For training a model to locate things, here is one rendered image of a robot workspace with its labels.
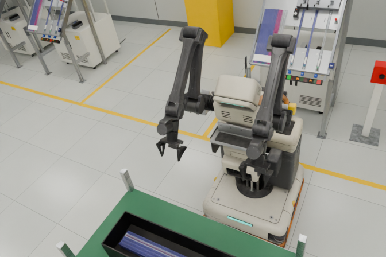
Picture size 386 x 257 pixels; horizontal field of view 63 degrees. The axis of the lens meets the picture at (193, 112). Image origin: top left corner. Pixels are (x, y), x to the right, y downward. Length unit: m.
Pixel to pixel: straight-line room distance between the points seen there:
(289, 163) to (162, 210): 0.98
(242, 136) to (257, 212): 0.77
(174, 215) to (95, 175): 1.79
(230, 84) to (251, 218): 1.09
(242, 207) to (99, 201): 1.33
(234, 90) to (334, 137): 1.91
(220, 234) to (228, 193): 0.97
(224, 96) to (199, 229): 0.64
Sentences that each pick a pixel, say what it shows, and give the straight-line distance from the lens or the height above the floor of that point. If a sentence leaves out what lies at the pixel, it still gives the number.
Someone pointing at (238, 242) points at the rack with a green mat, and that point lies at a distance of 1.48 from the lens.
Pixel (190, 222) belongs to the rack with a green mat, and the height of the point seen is 0.95.
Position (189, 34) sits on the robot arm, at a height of 1.61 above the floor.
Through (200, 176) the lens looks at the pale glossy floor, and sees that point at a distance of 2.94.
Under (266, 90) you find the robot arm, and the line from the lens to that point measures 1.34.
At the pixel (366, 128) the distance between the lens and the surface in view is 3.32.
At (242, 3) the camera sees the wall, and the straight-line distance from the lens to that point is 5.03.
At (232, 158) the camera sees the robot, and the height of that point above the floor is 0.80.
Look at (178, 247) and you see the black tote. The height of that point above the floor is 0.96.
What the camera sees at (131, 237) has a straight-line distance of 1.52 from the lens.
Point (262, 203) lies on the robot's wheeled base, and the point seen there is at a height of 0.28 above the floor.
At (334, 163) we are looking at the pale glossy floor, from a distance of 3.08.
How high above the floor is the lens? 2.25
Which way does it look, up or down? 39 degrees down
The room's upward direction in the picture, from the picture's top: 10 degrees counter-clockwise
